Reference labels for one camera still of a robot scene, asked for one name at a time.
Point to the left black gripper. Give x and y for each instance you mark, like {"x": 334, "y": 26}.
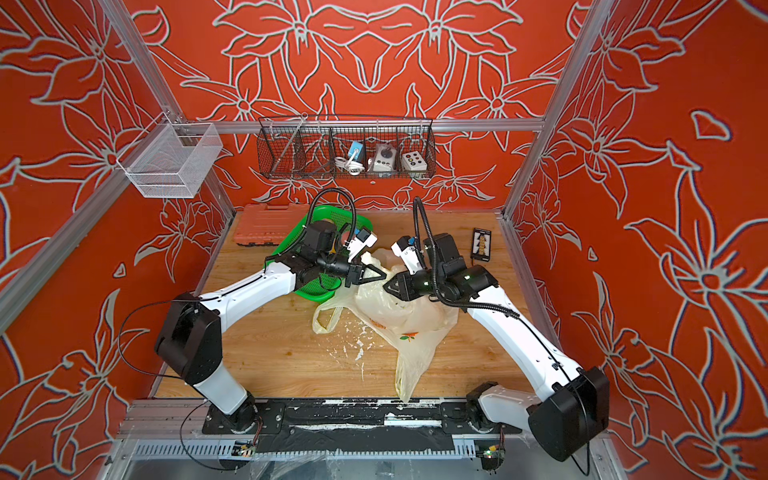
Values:
{"x": 356, "y": 273}

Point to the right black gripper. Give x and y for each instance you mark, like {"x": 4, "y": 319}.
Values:
{"x": 405, "y": 288}

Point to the white orange-print plastic bag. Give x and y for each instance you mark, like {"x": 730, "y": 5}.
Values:
{"x": 414, "y": 329}

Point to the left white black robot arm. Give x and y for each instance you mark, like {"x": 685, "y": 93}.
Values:
{"x": 190, "y": 340}

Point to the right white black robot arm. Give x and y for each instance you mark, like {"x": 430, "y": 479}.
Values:
{"x": 570, "y": 405}

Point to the green plastic basket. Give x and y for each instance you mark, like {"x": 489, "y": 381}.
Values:
{"x": 346, "y": 222}

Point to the grey white timer device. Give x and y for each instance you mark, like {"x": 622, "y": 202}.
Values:
{"x": 384, "y": 159}

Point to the white button remote box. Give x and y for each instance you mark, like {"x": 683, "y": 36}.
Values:
{"x": 413, "y": 163}

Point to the blue white small box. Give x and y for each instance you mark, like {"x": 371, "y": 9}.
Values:
{"x": 356, "y": 151}

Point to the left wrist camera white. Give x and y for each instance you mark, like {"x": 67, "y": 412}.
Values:
{"x": 360, "y": 240}

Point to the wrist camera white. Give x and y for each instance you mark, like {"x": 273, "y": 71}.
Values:
{"x": 406, "y": 250}
{"x": 360, "y": 240}

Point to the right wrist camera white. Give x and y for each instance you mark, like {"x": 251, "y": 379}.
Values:
{"x": 406, "y": 250}

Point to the black wire wall basket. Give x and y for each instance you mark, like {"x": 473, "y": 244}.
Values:
{"x": 346, "y": 147}

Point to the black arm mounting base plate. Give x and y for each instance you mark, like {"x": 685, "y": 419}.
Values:
{"x": 359, "y": 428}

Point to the clear plastic wall bin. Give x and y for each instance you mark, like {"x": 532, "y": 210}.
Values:
{"x": 172, "y": 161}

